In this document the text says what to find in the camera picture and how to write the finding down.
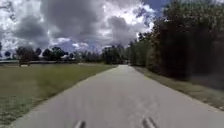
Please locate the grey concrete path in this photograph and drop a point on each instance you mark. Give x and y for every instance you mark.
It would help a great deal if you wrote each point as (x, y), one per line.
(120, 96)

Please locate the distant row of trees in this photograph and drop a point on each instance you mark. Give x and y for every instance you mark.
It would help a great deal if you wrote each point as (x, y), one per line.
(53, 53)

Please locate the robot's own part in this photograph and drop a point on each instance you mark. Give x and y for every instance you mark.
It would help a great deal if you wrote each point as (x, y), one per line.
(148, 123)
(79, 124)

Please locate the grass verge strip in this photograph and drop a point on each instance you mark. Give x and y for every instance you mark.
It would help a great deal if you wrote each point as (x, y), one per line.
(186, 87)

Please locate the dense trees and bushes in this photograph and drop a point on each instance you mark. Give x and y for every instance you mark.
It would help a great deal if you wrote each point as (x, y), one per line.
(186, 40)

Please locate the green grass field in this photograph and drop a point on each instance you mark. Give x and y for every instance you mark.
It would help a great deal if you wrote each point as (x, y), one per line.
(33, 83)

